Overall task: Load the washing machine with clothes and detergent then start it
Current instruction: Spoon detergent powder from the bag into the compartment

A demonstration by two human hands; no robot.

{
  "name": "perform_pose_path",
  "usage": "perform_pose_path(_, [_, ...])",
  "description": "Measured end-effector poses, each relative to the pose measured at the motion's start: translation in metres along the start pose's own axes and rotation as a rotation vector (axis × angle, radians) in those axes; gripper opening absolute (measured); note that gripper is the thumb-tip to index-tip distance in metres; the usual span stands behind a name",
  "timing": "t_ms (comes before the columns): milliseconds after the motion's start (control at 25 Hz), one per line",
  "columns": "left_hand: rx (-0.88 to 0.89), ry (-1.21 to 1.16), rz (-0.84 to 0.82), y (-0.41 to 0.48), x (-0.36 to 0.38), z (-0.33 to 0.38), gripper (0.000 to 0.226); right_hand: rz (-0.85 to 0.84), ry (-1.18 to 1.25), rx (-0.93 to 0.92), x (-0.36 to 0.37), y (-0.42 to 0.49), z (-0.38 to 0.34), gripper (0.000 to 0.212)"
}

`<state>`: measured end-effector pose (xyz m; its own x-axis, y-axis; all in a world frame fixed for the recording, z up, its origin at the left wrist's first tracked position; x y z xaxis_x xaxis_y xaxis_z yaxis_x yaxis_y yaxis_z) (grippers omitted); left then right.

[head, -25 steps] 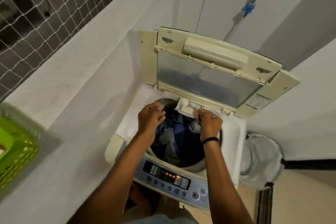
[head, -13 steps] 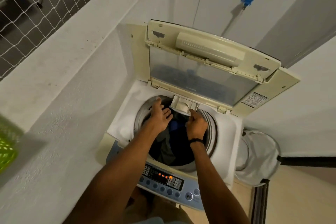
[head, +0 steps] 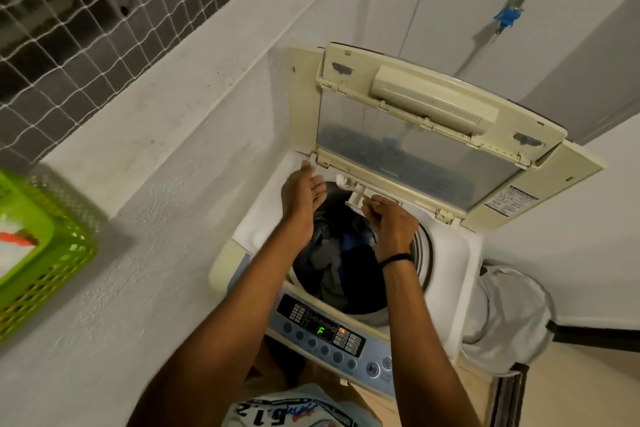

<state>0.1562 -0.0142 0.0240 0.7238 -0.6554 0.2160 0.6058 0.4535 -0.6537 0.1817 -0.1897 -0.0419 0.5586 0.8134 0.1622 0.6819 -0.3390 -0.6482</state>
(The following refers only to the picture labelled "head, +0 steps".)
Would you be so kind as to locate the person's right hand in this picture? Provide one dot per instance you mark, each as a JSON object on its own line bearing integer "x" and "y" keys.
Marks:
{"x": 395, "y": 231}

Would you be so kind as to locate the person's left hand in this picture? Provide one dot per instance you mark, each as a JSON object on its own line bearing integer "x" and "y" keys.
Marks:
{"x": 300, "y": 201}

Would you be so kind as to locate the dark blue clothes item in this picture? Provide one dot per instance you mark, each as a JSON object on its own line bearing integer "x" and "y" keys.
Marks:
{"x": 356, "y": 246}

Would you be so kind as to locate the black clothes item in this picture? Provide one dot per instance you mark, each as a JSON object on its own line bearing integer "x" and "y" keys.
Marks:
{"x": 367, "y": 286}

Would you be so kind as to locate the light blue denim clothes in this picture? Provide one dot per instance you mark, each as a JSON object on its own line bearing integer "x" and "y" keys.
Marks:
{"x": 325, "y": 261}

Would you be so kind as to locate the white and blue washing machine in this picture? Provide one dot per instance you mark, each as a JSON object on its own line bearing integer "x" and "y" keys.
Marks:
{"x": 430, "y": 96}

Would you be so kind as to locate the detergent powder packet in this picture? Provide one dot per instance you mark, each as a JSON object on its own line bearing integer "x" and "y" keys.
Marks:
{"x": 12, "y": 251}

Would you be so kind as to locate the person's left forearm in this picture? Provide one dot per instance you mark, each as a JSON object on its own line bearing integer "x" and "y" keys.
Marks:
{"x": 220, "y": 336}

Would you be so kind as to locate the person's right forearm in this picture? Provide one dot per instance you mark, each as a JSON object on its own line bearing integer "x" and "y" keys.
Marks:
{"x": 425, "y": 346}

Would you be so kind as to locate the white mesh laundry basket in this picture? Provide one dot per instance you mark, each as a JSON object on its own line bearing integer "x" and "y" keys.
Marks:
{"x": 515, "y": 316}

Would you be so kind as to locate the person's right leg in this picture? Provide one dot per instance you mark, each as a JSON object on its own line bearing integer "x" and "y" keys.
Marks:
{"x": 325, "y": 374}

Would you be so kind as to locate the black wristband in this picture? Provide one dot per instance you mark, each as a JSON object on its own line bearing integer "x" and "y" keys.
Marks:
{"x": 397, "y": 259}

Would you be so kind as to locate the colourful printed shirt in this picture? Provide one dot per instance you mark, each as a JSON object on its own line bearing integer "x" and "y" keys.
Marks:
{"x": 295, "y": 411}

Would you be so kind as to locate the green plastic basket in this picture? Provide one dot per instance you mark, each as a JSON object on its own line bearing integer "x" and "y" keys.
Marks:
{"x": 55, "y": 271}

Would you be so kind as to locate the white window safety net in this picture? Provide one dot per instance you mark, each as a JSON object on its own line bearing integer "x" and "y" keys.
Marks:
{"x": 75, "y": 31}

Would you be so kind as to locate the black sliding door frame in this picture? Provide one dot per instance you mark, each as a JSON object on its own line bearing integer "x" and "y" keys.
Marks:
{"x": 595, "y": 334}

